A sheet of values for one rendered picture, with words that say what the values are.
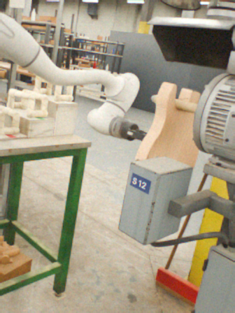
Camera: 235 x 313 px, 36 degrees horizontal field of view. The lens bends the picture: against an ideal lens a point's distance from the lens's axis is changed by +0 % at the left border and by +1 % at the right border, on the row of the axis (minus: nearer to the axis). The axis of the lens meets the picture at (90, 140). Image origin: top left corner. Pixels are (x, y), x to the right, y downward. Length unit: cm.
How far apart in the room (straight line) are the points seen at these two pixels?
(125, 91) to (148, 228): 74
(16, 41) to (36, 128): 63
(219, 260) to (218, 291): 8
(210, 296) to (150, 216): 29
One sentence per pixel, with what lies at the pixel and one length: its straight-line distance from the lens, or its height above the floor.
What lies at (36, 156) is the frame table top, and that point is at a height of 88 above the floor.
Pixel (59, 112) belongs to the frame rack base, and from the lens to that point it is 181.
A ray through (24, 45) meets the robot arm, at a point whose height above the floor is 136.
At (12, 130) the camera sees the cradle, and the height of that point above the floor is 97.
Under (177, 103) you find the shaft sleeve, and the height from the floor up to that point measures 125.
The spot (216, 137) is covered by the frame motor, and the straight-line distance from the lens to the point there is 108.
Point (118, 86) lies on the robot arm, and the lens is 151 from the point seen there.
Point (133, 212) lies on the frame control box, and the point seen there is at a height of 99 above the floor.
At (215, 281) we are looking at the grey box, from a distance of 106.
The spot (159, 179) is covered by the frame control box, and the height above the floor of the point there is 111.
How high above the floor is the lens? 138
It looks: 14 degrees down
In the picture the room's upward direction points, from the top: 9 degrees clockwise
